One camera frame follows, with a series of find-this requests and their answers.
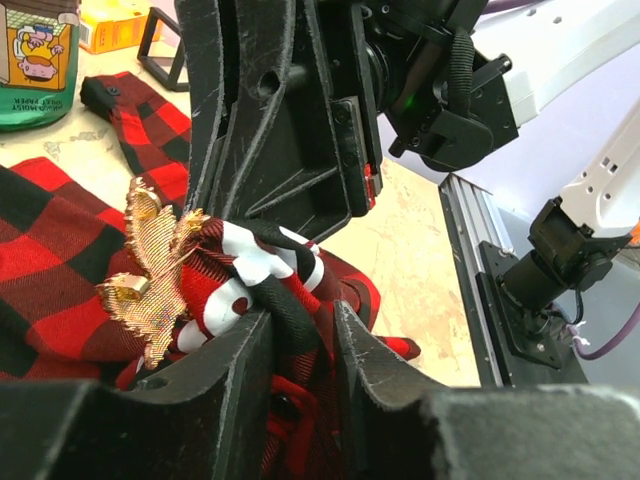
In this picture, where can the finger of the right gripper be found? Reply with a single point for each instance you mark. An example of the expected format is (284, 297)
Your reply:
(238, 56)

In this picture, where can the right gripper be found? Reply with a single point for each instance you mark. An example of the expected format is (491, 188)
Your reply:
(302, 147)

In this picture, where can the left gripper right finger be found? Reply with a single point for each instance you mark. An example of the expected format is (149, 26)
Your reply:
(397, 423)

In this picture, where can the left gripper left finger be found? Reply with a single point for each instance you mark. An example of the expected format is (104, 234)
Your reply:
(203, 417)

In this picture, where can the orange leaf brooch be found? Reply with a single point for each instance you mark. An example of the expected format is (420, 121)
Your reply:
(148, 304)

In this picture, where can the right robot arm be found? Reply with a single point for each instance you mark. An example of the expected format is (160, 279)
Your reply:
(535, 50)

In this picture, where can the orange snack box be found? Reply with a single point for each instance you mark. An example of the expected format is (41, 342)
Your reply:
(110, 25)

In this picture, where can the green pouch with brown top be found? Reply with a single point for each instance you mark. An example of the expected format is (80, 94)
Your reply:
(39, 61)

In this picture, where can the black square frame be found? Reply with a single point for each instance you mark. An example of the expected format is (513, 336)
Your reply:
(161, 51)

